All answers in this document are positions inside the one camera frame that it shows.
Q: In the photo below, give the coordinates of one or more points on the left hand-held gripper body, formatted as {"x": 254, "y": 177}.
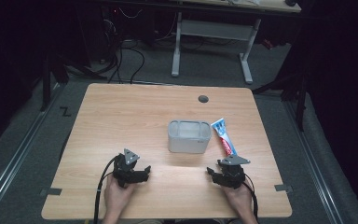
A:
{"x": 125, "y": 169}

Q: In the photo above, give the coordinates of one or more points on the light wooden desk top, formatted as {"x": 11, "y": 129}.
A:
{"x": 254, "y": 5}

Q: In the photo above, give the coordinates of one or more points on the white blue red toothpaste tube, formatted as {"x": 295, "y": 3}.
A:
{"x": 225, "y": 138}

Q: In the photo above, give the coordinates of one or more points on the grey plastic storage box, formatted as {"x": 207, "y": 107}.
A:
{"x": 189, "y": 141}

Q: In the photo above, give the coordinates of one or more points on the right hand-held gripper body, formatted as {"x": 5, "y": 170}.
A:
{"x": 233, "y": 172}

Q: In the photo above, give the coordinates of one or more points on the person's left hand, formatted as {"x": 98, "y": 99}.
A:
{"x": 116, "y": 197}

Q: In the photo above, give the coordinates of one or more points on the round grey table grommet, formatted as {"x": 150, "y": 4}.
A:
{"x": 203, "y": 99}

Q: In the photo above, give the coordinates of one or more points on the black metal stand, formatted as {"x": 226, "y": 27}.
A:
{"x": 300, "y": 93}
{"x": 46, "y": 81}

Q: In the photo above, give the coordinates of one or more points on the metal floor rail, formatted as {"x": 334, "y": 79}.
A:
{"x": 15, "y": 158}
{"x": 310, "y": 161}

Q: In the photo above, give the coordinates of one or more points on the white metal desk frame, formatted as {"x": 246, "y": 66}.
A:
{"x": 217, "y": 30}

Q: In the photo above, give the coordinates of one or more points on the grey tape strip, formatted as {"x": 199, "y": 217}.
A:
{"x": 283, "y": 188}
{"x": 52, "y": 191}

